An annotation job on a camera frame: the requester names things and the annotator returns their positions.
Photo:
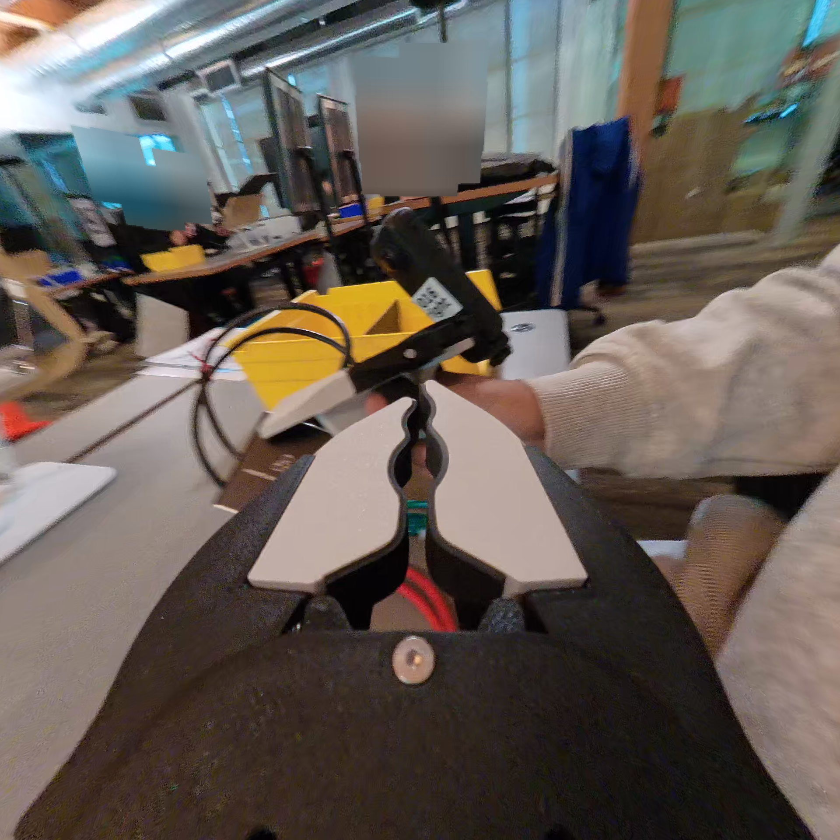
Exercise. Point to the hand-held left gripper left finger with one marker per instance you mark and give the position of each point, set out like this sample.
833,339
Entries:
334,512

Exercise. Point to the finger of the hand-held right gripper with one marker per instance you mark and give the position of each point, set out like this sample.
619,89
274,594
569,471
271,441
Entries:
348,413
308,403

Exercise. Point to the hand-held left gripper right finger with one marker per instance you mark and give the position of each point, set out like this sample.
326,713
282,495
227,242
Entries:
505,512

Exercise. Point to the yellow plastic bin black divider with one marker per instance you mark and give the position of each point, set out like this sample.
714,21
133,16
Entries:
295,367

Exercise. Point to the person's right forearm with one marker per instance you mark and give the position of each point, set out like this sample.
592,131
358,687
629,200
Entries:
689,380

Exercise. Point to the person's right hand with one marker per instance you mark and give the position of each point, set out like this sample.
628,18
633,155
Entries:
499,400

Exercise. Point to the dark brown flat board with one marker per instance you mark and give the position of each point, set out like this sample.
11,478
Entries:
262,472

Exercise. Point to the small blue tray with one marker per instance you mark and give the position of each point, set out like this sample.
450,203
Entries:
351,211

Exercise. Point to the wooden workbench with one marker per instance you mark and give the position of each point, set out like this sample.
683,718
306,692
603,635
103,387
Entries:
499,187

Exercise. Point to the printed paper sheet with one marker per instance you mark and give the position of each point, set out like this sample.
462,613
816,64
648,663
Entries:
190,358

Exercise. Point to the black monitor back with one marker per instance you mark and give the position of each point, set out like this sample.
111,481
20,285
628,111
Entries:
289,144
338,157

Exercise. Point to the silver laptop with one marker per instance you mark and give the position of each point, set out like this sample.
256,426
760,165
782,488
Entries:
538,341

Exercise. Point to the blue jacket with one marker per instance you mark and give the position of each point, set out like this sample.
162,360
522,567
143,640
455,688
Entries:
590,210

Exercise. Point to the open cardboard box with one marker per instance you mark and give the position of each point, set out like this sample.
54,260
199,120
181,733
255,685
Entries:
243,213

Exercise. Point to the yellow storage bin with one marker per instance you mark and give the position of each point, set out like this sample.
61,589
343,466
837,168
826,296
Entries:
174,259

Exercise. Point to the black pole with round disc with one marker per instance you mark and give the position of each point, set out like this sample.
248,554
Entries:
441,19

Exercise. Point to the white tablet stand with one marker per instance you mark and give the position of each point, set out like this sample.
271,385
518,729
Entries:
46,499

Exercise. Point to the orange traffic cone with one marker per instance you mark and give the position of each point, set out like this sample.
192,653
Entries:
19,420

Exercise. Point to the silver ventilation ducts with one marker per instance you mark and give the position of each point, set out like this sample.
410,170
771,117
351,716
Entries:
197,39

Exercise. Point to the black board wooden frame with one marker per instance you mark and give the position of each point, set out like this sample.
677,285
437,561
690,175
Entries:
46,354

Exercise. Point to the wooden post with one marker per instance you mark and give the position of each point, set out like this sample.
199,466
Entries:
646,59

